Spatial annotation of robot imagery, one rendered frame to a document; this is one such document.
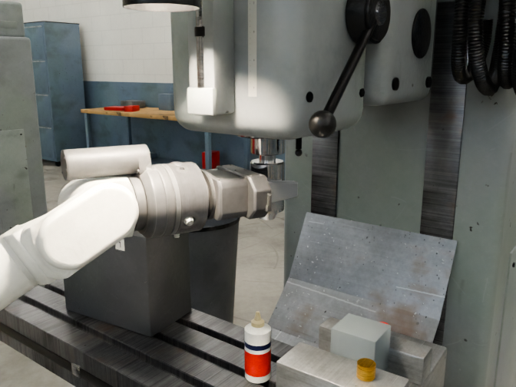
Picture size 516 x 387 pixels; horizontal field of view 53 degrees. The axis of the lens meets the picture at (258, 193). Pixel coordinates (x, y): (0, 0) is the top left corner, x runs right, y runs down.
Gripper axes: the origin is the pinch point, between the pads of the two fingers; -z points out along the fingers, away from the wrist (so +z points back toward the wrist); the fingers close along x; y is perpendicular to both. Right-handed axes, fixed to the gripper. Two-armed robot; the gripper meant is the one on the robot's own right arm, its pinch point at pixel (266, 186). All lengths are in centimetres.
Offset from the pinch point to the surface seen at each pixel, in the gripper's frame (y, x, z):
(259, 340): 23.2, 0.3, 0.8
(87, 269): 20.6, 34.7, 17.1
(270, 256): 121, 252, -164
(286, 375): 20.9, -12.0, 4.5
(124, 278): 20.5, 26.8, 12.7
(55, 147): 93, 716, -97
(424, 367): 20.7, -19.6, -11.5
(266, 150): -5.4, -2.0, 1.4
